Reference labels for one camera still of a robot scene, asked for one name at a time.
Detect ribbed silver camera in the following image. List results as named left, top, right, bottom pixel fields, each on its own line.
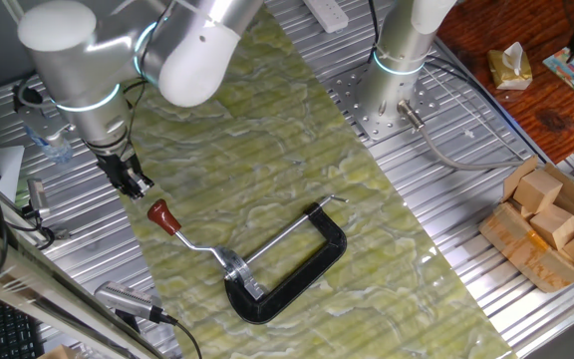
left=94, top=280, right=178, bottom=326

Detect metal lever with red knob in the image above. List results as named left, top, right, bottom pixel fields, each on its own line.
left=146, top=197, right=228, bottom=263

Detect green marble pattern mat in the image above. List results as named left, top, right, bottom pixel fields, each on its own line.
left=65, top=7, right=517, bottom=359

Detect white paper sheet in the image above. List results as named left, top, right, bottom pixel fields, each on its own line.
left=0, top=144, right=27, bottom=203

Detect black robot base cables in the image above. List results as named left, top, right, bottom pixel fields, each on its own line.
left=365, top=0, right=550, bottom=164

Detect silver robot mounting plate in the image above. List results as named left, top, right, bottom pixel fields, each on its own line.
left=324, top=62, right=447, bottom=142

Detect aluminium profile pole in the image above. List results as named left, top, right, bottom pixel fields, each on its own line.
left=0, top=0, right=32, bottom=31

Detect aluminium frame beam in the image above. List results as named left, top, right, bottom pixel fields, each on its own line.
left=0, top=213, right=168, bottom=359

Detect brown wooden table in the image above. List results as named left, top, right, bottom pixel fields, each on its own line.
left=435, top=0, right=574, bottom=166

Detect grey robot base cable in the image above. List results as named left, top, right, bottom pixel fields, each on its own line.
left=396, top=98, right=525, bottom=172

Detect brown cardboard box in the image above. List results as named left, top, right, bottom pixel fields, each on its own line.
left=478, top=155, right=574, bottom=294

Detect colourful picture card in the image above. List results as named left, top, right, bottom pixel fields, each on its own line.
left=542, top=47, right=574, bottom=95

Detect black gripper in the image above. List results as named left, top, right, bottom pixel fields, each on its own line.
left=96, top=152, right=154, bottom=199

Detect clear water bottle blue cap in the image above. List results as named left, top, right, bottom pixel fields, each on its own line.
left=23, top=124, right=75, bottom=165

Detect yellow tissue pack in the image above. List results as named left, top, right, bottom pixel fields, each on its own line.
left=486, top=41, right=534, bottom=92

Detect white power strip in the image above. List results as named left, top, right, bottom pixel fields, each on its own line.
left=302, top=0, right=351, bottom=35

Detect black camera cable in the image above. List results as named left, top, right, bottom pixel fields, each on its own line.
left=159, top=311, right=203, bottom=359

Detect small grey camera on mount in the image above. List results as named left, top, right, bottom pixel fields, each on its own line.
left=20, top=178, right=57, bottom=220

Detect black C-clamp with steel screw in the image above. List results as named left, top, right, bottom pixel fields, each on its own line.
left=223, top=193, right=349, bottom=325

